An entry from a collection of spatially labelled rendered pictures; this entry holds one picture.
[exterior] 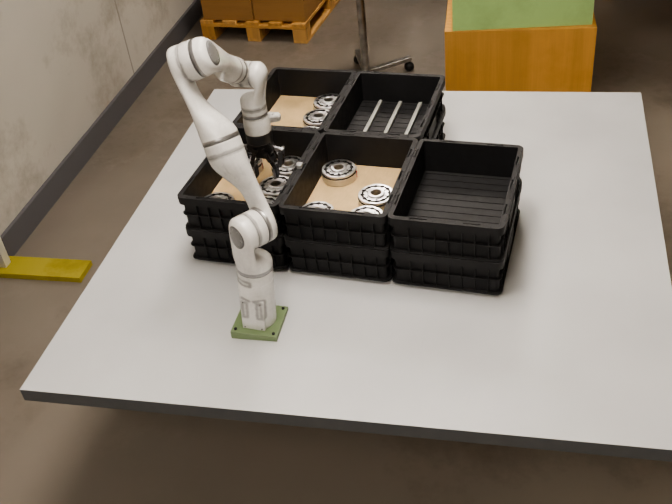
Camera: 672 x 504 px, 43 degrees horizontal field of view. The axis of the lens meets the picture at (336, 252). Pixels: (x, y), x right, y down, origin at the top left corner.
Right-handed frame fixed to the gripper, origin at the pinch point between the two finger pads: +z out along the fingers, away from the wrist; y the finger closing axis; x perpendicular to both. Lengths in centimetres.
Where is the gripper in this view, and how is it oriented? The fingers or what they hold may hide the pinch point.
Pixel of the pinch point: (265, 172)
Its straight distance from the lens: 247.6
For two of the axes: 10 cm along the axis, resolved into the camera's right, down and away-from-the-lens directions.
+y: 9.5, 1.1, -3.0
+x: 3.0, -6.1, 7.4
